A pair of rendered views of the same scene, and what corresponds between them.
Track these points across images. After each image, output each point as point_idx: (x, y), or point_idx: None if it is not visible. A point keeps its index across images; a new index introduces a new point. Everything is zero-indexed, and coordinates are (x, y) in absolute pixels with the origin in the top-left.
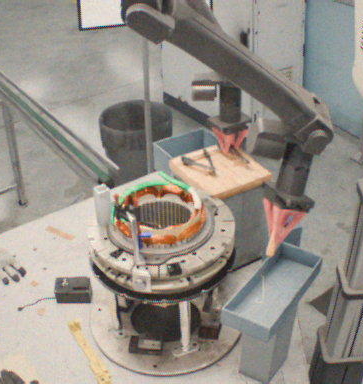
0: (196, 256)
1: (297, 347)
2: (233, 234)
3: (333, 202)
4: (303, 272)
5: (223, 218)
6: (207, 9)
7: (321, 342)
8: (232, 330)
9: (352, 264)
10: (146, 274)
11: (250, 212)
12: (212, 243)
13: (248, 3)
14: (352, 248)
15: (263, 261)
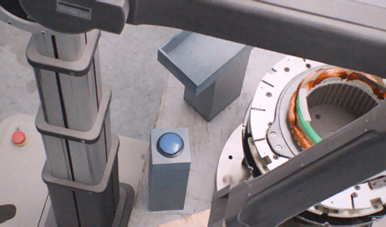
0: (306, 61)
1: (166, 109)
2: (257, 87)
3: None
4: (178, 61)
5: (263, 115)
6: (296, 155)
7: (111, 164)
8: (235, 143)
9: (100, 82)
10: None
11: None
12: (285, 76)
13: None
14: (96, 87)
15: (228, 60)
